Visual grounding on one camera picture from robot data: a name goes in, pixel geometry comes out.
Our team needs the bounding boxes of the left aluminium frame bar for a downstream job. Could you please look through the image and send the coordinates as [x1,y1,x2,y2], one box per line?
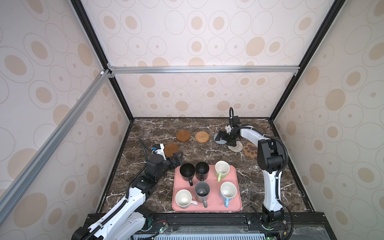
[1,69,112,224]

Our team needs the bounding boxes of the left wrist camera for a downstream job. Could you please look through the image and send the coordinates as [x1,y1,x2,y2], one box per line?
[152,144,166,160]

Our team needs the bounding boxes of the grey mug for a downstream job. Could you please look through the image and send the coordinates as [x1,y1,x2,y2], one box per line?
[195,181,210,208]

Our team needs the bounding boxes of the woven rattan coaster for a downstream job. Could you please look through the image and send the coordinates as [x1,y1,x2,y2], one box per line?
[195,131,210,143]

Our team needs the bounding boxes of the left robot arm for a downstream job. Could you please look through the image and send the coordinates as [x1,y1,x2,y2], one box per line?
[72,138,184,240]

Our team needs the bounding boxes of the black mug left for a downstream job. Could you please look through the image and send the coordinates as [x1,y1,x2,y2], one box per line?
[180,163,196,186]

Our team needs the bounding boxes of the horizontal aluminium frame bar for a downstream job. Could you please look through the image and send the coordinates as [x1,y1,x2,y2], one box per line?
[110,65,300,75]

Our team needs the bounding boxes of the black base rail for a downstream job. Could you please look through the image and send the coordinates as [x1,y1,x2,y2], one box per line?
[78,212,337,240]

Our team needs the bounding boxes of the pink plastic tray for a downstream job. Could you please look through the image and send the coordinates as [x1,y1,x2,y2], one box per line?
[172,165,243,212]

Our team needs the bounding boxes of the green mug white inside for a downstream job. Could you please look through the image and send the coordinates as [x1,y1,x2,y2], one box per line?
[215,161,230,183]

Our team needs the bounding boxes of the multicolour woven coaster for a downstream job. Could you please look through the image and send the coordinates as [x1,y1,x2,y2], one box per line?
[228,141,243,153]

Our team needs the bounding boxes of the black mug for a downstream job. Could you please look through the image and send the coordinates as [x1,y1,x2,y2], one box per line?
[180,163,196,186]
[195,162,210,181]

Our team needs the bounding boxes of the brown wooden coaster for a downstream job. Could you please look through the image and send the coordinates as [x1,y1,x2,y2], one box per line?
[164,144,179,158]
[176,130,191,143]

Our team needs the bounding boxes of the cork paw coaster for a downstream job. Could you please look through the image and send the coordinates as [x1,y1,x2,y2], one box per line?
[243,142,258,159]

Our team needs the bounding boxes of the white mug pink handle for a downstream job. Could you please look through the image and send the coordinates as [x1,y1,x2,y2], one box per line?
[175,189,199,209]

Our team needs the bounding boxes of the black mug right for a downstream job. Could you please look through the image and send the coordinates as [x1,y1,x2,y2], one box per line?
[195,162,210,181]

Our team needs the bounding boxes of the blue woven coaster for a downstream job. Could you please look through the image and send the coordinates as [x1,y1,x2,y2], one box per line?
[214,133,227,145]

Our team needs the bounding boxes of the white mug blue handle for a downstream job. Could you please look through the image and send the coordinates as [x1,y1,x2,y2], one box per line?
[220,182,237,208]

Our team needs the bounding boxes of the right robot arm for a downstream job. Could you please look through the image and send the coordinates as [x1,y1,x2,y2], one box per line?
[215,107,294,240]

